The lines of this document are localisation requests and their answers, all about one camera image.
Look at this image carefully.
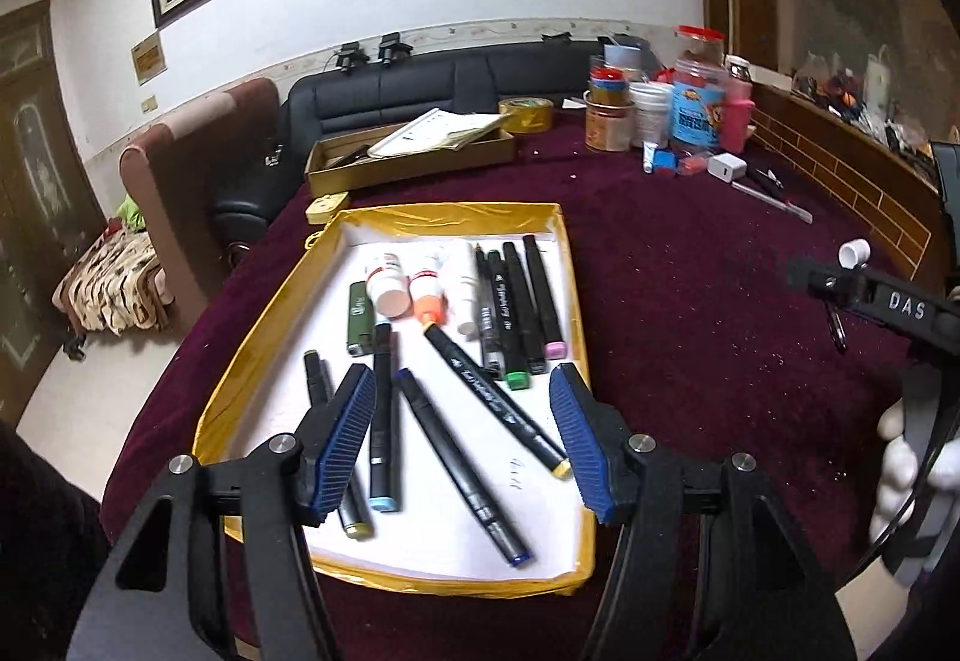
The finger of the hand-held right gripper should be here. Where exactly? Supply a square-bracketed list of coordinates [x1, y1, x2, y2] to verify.
[787, 254, 872, 319]

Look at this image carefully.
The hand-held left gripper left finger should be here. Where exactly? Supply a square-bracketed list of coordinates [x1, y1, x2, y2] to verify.
[66, 362, 378, 661]

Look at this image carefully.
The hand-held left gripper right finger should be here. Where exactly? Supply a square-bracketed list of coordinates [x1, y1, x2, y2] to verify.
[549, 362, 857, 661]

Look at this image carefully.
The black marker with light-blue cap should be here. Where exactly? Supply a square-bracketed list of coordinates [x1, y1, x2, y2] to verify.
[368, 323, 399, 513]

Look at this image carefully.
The black marker with olive cap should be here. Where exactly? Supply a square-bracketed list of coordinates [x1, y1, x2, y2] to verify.
[303, 349, 373, 541]

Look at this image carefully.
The black marker with yellow cap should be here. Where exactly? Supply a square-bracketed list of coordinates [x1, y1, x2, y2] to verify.
[423, 321, 575, 481]

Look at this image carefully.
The black marker with blue cap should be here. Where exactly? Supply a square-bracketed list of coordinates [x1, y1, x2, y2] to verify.
[395, 368, 536, 569]

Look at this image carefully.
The green lighter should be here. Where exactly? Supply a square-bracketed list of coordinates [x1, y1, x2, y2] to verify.
[346, 281, 377, 357]

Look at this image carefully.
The gold tray with white bottom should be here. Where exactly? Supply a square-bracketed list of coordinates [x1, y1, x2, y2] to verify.
[193, 201, 598, 597]

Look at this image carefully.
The black marker with green cap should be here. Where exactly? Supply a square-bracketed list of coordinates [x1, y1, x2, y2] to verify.
[500, 241, 531, 391]

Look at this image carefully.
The black marker with pink cap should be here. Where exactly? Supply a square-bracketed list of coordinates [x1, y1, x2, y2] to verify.
[520, 233, 568, 360]

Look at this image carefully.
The black marker with grey cap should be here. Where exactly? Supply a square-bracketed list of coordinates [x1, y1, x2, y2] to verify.
[484, 249, 506, 378]

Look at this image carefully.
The white bottle with red label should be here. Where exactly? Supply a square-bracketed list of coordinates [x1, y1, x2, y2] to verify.
[364, 250, 410, 319]

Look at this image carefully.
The white bottle with orange cap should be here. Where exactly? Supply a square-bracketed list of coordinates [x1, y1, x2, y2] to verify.
[409, 250, 449, 326]

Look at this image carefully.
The thin black pen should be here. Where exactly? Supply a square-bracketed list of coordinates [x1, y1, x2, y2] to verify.
[472, 242, 490, 333]

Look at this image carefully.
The person's right hand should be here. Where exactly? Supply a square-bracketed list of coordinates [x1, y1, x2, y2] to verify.
[868, 397, 960, 549]

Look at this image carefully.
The silver utility knife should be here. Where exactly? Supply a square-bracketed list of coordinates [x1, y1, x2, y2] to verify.
[730, 179, 814, 225]

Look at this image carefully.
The wooden brick-pattern panel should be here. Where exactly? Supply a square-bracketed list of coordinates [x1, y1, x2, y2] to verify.
[748, 79, 955, 289]

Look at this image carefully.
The white charger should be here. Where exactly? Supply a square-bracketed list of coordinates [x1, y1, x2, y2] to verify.
[706, 152, 748, 185]

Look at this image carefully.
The clutter on wooden ledge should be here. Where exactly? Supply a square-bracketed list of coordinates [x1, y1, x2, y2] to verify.
[793, 47, 932, 146]

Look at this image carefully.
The pink bottle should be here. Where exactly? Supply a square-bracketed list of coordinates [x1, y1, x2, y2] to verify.
[721, 55, 758, 154]

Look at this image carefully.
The white and blue tube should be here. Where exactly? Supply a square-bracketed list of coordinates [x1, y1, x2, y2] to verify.
[640, 139, 680, 177]

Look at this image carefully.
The clear jar with red lid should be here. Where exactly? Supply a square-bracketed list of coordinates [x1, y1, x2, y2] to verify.
[672, 25, 729, 154]

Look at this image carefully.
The beige power strip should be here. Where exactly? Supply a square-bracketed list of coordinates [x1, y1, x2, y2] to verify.
[305, 195, 353, 226]

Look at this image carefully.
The white plastic tub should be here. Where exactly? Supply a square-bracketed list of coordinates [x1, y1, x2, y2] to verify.
[628, 81, 674, 147]

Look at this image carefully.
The brown cardboard box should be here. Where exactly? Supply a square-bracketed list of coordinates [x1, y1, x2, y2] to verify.
[304, 119, 519, 199]

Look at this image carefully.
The patterned blanket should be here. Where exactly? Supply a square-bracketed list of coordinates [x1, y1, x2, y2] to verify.
[51, 228, 171, 336]

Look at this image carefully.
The stack of tape rolls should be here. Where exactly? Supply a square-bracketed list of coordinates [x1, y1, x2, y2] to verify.
[588, 62, 628, 106]

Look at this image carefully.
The white and blue cup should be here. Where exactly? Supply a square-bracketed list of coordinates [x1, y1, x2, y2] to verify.
[603, 41, 644, 85]

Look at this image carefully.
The brown armchair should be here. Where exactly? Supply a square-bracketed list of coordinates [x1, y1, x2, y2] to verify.
[118, 77, 283, 333]

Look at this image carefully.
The green cloth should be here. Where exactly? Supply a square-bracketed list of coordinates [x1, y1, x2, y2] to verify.
[115, 194, 149, 232]

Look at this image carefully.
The dark clothing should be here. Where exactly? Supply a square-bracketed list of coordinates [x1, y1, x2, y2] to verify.
[0, 419, 115, 661]

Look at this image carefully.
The white paper booklet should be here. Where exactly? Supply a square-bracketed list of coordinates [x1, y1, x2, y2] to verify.
[367, 107, 512, 162]

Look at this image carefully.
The gold tape roll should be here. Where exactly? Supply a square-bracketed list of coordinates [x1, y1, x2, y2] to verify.
[498, 95, 555, 134]

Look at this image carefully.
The black leather sofa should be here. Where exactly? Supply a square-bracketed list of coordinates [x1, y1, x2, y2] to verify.
[209, 34, 610, 266]

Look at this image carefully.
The dark wooden door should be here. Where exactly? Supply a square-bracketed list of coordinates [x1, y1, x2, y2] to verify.
[0, 0, 107, 423]

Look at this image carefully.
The small gold wall plaque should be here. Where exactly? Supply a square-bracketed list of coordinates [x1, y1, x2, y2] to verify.
[130, 30, 164, 85]

